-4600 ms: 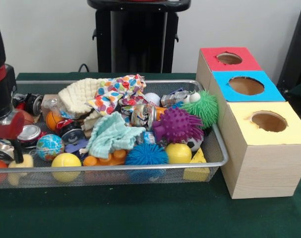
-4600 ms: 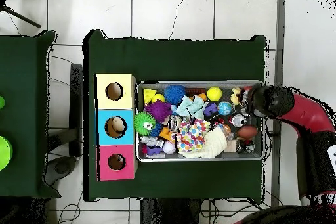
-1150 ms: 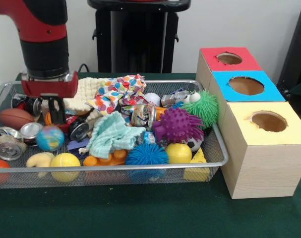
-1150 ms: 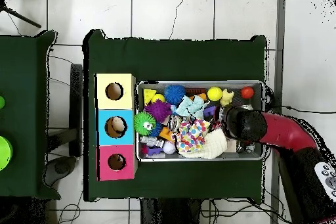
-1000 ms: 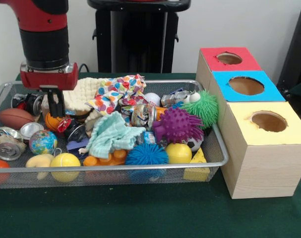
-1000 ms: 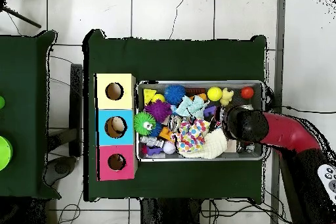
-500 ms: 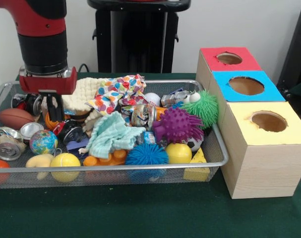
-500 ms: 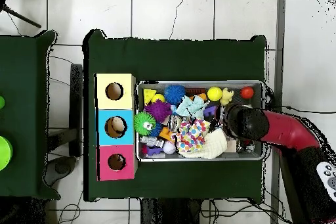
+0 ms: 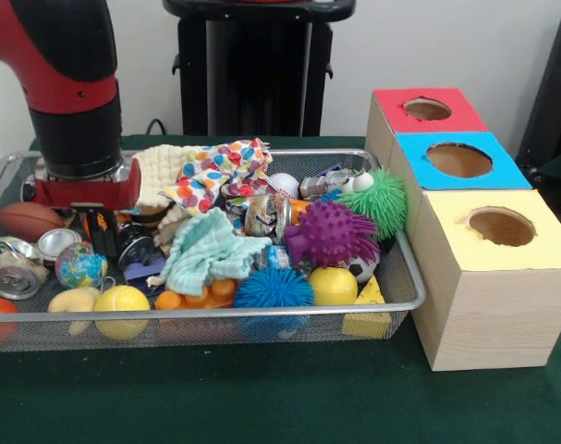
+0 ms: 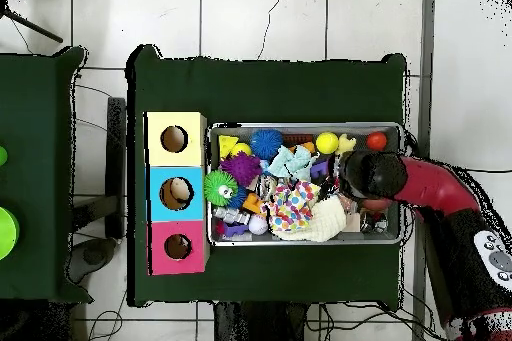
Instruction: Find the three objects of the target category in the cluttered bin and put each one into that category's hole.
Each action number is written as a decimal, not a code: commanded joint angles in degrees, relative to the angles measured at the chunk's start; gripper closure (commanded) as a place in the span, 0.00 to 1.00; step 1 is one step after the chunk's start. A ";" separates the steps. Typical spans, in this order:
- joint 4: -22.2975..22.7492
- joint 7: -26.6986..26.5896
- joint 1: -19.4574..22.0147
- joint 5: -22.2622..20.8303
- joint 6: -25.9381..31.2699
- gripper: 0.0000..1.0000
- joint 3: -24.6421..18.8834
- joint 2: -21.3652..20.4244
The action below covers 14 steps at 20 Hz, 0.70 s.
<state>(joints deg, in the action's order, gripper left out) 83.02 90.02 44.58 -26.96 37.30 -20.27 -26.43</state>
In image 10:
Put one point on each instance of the purple spiky toy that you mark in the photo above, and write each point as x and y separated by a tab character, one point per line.
241	167

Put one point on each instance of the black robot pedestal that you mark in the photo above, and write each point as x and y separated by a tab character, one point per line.
256	325

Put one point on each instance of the silver toy robot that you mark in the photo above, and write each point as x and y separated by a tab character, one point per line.
231	216

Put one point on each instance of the crushed silver drink can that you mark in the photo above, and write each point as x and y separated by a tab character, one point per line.
264	186

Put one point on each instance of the black tripod leg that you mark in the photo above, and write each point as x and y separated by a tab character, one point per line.
36	28

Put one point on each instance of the cream white cloth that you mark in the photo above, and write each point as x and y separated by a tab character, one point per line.
326	221

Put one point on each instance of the shallow clear mesh bin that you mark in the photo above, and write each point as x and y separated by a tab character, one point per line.
304	242

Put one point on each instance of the dark green side tablecloth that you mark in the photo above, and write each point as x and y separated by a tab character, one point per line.
36	157

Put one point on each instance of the lime green bowl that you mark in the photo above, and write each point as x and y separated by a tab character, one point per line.
7	233

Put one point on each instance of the wooden box with three holes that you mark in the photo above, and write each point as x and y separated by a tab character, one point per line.
188	157

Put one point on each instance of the light blue cloth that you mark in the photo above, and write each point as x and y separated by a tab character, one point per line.
294	163

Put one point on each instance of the yellow ball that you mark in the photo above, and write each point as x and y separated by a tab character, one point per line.
326	143

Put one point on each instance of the pale yellow plush toy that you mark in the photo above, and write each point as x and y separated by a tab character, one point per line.
345	144

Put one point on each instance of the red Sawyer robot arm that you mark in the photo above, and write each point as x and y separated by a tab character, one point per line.
432	189

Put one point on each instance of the small green object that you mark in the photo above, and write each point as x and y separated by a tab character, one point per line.
2	156

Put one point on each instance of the colourful patterned cloth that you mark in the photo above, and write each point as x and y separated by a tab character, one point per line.
294	205

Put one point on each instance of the green spiky ball with eyes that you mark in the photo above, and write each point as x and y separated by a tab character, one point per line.
216	187

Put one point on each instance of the blue spiky ball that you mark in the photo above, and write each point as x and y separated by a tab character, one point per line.
266	144
239	197

